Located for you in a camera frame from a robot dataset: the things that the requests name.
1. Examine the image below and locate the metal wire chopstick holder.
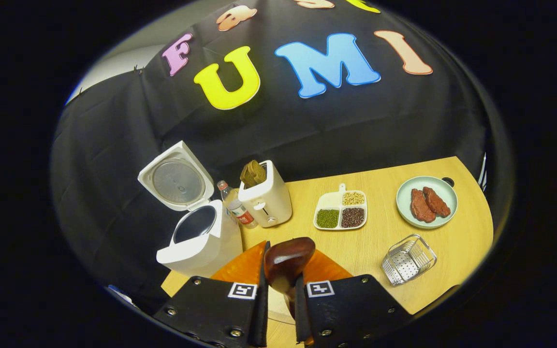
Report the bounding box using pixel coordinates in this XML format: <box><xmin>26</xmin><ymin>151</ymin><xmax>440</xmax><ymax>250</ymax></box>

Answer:
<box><xmin>381</xmin><ymin>234</ymin><xmax>438</xmax><ymax>287</ymax></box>

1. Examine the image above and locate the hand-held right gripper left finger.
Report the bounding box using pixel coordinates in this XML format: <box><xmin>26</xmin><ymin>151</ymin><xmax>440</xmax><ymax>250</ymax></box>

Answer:
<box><xmin>153</xmin><ymin>240</ymin><xmax>270</xmax><ymax>348</ymax></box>

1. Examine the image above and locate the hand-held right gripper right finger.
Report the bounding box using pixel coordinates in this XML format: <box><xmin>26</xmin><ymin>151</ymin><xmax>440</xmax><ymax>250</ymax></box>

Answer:
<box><xmin>294</xmin><ymin>249</ymin><xmax>412</xmax><ymax>348</ymax></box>

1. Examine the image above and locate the brown bread slice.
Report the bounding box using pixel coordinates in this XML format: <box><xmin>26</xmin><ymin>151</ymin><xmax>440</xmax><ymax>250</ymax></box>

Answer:
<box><xmin>240</xmin><ymin>164</ymin><xmax>259</xmax><ymax>189</ymax></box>
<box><xmin>251</xmin><ymin>160</ymin><xmax>267</xmax><ymax>186</ymax></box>

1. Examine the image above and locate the pale green plate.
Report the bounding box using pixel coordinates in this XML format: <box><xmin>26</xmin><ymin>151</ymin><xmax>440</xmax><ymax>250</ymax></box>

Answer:
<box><xmin>396</xmin><ymin>176</ymin><xmax>458</xmax><ymax>229</ymax></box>

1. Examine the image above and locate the cream toaster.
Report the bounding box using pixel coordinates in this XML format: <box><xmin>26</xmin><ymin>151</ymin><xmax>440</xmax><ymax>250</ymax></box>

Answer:
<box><xmin>238</xmin><ymin>160</ymin><xmax>293</xmax><ymax>228</ymax></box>

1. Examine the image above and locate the white rice cooker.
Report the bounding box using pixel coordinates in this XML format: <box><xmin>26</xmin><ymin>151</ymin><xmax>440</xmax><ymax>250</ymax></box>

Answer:
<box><xmin>137</xmin><ymin>141</ymin><xmax>244</xmax><ymax>278</ymax></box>

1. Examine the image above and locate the clear plastic water bottle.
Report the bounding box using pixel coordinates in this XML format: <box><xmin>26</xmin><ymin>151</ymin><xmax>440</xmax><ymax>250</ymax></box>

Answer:
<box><xmin>217</xmin><ymin>180</ymin><xmax>259</xmax><ymax>229</ymax></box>

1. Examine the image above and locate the clear container of rice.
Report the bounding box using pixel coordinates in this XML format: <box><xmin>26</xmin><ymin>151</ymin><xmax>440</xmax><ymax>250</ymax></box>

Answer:
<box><xmin>266</xmin><ymin>286</ymin><xmax>298</xmax><ymax>325</ymax></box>

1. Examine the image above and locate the red meat piece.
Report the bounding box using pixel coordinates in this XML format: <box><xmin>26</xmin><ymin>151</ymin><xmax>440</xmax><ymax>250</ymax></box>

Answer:
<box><xmin>423</xmin><ymin>187</ymin><xmax>451</xmax><ymax>218</ymax></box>
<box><xmin>410</xmin><ymin>188</ymin><xmax>437</xmax><ymax>223</ymax></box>

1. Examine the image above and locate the dark wooden spoon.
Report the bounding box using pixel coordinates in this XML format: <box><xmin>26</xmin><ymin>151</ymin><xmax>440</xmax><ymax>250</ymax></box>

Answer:
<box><xmin>264</xmin><ymin>237</ymin><xmax>316</xmax><ymax>319</ymax></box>

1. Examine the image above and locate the white divided grain dish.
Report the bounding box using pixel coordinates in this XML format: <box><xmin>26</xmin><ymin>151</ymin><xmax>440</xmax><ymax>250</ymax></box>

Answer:
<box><xmin>313</xmin><ymin>183</ymin><xmax>368</xmax><ymax>231</ymax></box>

